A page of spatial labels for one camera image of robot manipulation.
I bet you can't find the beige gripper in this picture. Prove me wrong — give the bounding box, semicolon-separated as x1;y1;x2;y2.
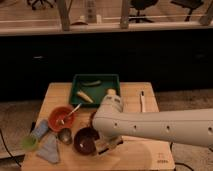
101;136;123;150

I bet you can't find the dark whiteboard eraser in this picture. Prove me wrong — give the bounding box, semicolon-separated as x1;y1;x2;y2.
95;141;109;155

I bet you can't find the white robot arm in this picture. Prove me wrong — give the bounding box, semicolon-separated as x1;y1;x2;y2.
92;95;213;148

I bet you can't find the purple bowl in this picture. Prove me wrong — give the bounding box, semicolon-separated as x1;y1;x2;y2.
74;127;99;155

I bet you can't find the orange bowl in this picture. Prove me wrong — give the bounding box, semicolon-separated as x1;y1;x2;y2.
48;106;74;132

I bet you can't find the small metal cup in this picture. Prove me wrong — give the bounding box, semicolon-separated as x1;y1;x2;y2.
58;128;72;145

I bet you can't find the metal spoon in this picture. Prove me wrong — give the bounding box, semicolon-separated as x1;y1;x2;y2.
57;103;82;125

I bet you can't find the red yellow apple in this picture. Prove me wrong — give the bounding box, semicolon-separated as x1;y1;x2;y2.
107;88;117;95

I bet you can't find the grey folded cloth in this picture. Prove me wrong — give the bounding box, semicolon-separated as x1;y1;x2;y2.
36;134;60;164

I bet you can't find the green plastic tray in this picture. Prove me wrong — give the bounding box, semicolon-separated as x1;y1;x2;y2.
69;74;120;108

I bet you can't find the blue sponge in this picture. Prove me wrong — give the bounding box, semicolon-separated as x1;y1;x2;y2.
31;120;49;140

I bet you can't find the green cucumber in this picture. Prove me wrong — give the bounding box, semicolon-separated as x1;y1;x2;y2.
81;80;101;87

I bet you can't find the black cable right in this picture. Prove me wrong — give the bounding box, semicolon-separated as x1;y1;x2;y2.
169;142;196;171

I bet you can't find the black cable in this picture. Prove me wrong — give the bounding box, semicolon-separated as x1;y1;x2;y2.
169;142;196;171
0;128;23;168

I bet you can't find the black cable left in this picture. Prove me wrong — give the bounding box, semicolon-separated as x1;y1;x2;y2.
0;128;23;168

